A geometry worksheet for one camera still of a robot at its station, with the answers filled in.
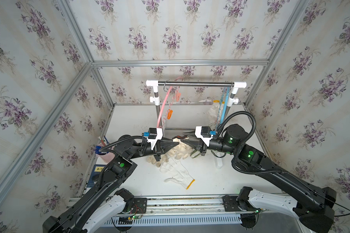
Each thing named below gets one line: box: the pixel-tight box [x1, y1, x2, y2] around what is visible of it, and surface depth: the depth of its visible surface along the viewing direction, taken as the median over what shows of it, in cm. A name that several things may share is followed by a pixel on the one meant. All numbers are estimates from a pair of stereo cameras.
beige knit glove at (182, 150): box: [167, 137, 193, 160], surface depth 60 cm
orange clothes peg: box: [167, 108, 174, 120], surface depth 82 cm
